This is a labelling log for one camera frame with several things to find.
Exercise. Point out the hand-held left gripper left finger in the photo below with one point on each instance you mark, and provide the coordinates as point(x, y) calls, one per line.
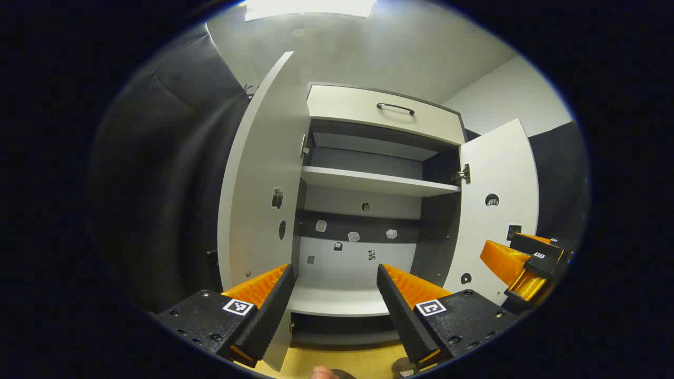
point(271, 316)

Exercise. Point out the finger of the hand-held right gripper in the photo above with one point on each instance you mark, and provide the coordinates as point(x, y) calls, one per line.
point(545, 266)
point(532, 245)

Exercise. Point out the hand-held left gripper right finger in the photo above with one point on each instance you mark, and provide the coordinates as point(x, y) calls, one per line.
point(403, 316)

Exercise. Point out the white and grey shoe cabinet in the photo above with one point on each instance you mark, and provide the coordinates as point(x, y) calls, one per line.
point(363, 263)

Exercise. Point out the white shoe cabinet door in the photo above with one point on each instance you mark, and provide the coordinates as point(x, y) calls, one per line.
point(258, 173)
point(500, 173)

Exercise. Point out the metal door hinge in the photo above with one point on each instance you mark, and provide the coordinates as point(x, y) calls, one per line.
point(462, 175)
point(304, 147)

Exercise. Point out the black binder clip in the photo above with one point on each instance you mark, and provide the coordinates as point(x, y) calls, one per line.
point(248, 90)

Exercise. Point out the ceiling light panel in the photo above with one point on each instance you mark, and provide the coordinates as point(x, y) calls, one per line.
point(310, 8)

